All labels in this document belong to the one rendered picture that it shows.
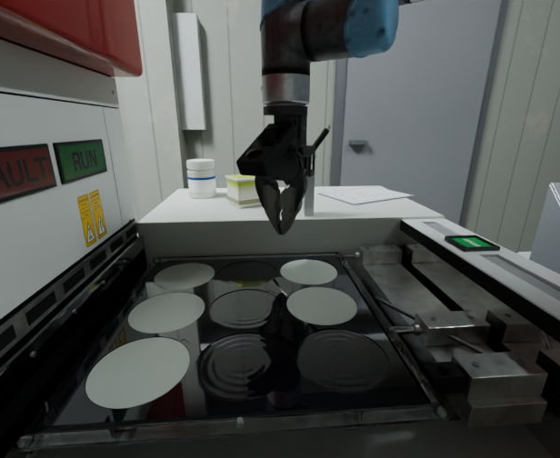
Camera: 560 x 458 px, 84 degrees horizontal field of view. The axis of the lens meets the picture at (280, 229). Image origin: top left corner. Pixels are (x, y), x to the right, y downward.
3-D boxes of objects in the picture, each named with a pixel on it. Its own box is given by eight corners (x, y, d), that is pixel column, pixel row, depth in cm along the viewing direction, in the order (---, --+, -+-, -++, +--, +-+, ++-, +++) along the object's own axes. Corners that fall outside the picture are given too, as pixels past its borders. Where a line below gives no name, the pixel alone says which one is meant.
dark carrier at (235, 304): (37, 432, 26) (35, 427, 26) (157, 263, 59) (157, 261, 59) (426, 405, 29) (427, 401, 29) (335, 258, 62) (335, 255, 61)
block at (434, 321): (425, 347, 39) (429, 326, 38) (412, 330, 42) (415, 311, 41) (486, 343, 39) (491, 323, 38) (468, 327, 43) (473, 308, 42)
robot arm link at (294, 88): (299, 71, 44) (249, 75, 47) (298, 106, 45) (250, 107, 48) (316, 78, 50) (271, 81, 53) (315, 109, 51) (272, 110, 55)
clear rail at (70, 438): (12, 456, 25) (6, 443, 25) (24, 440, 26) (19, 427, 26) (452, 424, 28) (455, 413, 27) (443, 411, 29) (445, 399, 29)
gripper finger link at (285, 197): (307, 229, 58) (308, 180, 55) (295, 239, 53) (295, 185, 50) (292, 227, 59) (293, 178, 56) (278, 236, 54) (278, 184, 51)
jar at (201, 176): (186, 199, 79) (183, 161, 76) (192, 194, 86) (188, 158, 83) (215, 199, 80) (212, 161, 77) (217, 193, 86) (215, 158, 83)
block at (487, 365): (467, 400, 31) (473, 376, 30) (447, 374, 34) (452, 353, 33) (541, 395, 32) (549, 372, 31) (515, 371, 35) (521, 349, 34)
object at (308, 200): (286, 217, 64) (286, 150, 59) (285, 212, 67) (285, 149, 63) (315, 216, 64) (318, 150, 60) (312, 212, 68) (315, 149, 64)
